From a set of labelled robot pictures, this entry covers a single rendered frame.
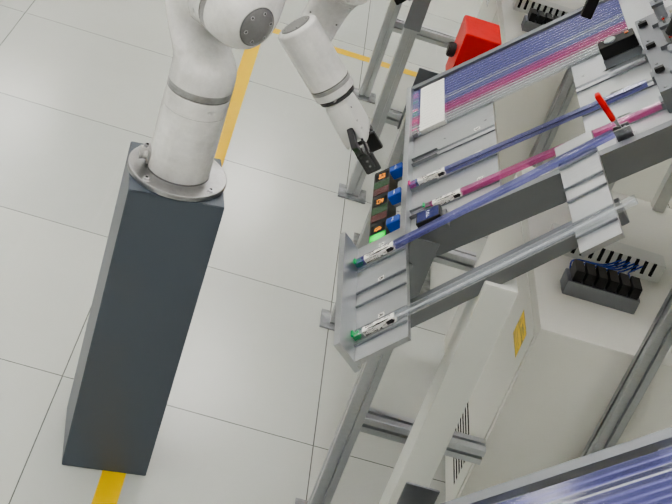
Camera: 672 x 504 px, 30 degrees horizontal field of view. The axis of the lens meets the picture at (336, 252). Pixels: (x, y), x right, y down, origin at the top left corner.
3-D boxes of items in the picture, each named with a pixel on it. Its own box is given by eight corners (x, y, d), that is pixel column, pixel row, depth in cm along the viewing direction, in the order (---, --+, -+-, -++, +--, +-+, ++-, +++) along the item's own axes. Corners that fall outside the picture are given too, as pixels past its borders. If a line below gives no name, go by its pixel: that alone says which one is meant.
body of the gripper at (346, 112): (319, 87, 250) (346, 132, 255) (315, 109, 242) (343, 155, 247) (352, 71, 248) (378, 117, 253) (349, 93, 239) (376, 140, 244)
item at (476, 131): (416, 247, 240) (408, 234, 239) (420, 101, 296) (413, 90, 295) (506, 208, 234) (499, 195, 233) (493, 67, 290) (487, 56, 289)
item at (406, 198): (416, 260, 242) (399, 231, 239) (420, 112, 298) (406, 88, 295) (422, 257, 241) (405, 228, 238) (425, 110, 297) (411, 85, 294)
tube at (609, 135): (357, 269, 225) (353, 263, 224) (357, 264, 226) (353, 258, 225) (615, 137, 209) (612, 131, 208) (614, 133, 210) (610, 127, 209)
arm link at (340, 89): (312, 80, 249) (319, 93, 250) (308, 99, 242) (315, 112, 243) (349, 62, 247) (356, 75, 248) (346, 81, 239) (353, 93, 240)
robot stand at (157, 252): (61, 465, 264) (128, 189, 228) (66, 408, 279) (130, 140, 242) (145, 476, 269) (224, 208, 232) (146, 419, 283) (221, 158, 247)
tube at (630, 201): (355, 342, 206) (351, 337, 205) (355, 337, 207) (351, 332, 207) (638, 204, 190) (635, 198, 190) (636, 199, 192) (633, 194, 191)
